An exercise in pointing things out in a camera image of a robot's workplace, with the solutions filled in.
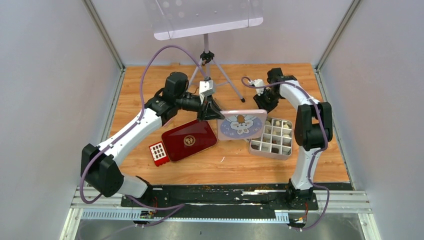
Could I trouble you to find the dark red chocolate tray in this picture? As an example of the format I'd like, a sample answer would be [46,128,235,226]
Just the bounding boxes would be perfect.
[161,120,218,162]

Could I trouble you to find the silver tin lid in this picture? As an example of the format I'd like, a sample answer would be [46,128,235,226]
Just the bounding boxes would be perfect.
[217,109,268,141]

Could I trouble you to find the divided silver tin box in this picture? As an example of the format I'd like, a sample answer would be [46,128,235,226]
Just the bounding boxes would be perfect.
[248,117,294,161]

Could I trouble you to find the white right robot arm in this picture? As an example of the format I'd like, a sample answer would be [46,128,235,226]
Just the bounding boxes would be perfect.
[248,68,333,203]

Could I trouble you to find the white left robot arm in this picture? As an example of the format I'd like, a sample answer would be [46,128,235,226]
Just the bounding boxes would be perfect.
[80,72,224,198]

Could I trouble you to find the grey tripod stand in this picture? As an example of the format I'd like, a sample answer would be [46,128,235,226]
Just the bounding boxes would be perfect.
[187,33,246,103]

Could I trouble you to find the red grid mould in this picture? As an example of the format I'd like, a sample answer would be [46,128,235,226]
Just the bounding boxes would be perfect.
[149,141,170,167]

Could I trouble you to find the clear acrylic panel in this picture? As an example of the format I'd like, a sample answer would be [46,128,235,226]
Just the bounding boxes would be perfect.
[143,0,264,41]

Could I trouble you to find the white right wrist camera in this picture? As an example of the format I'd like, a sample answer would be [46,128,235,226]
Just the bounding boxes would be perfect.
[250,79,266,89]

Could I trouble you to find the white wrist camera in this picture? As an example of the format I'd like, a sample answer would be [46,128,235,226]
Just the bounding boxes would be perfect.
[250,79,266,89]
[199,79,216,103]

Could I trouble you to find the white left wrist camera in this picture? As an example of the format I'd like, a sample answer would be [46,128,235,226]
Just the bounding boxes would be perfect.
[199,79,216,103]

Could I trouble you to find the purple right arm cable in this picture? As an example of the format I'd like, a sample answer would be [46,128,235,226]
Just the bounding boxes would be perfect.
[241,76,331,232]

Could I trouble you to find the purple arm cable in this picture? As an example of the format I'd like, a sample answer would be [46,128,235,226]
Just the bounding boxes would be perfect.
[79,44,210,229]
[241,76,331,232]

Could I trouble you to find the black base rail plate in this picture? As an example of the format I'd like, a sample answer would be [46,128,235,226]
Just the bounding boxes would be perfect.
[139,183,319,219]

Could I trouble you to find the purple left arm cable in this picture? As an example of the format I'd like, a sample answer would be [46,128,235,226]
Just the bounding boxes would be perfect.
[79,44,210,229]

